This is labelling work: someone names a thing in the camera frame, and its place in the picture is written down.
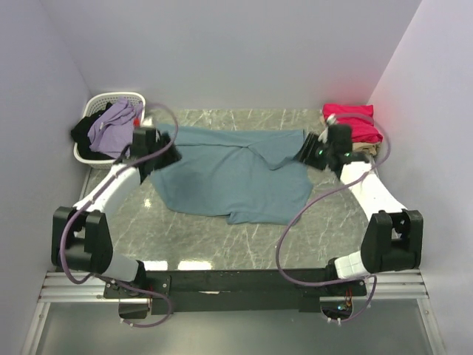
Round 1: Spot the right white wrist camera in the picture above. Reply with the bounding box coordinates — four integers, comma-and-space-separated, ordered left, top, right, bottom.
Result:
319, 114, 337, 143

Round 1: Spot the teal blue t shirt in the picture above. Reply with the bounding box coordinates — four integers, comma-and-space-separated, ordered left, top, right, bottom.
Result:
149, 126, 313, 225

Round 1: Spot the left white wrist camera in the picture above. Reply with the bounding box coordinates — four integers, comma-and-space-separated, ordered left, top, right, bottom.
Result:
133, 115, 156, 129

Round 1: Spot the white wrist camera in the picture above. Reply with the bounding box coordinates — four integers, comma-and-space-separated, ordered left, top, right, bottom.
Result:
133, 115, 156, 129
319, 114, 337, 143

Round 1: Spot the white plastic laundry basket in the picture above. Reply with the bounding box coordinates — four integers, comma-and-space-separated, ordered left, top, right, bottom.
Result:
73, 92, 146, 169

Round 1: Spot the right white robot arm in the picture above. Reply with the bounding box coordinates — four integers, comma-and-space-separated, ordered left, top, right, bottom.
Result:
296, 124, 423, 295

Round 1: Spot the lilac t shirt in basket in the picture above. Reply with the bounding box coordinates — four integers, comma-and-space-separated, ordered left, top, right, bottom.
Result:
87, 98, 143, 158

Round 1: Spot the folded red t shirt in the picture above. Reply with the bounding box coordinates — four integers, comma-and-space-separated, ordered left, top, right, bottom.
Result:
321, 104, 384, 143

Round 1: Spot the black base beam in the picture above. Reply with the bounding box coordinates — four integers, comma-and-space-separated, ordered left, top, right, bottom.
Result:
103, 268, 370, 315

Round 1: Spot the black garment in basket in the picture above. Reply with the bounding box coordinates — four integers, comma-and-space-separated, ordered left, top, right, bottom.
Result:
70, 102, 112, 160

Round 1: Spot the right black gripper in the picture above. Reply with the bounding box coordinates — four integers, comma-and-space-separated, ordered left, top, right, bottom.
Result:
291, 133, 333, 173

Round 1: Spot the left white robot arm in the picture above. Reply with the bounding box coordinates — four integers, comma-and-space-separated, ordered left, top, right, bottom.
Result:
51, 127, 182, 297

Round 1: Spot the folded tan t shirt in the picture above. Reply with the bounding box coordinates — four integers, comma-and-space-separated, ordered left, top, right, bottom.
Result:
319, 115, 381, 156

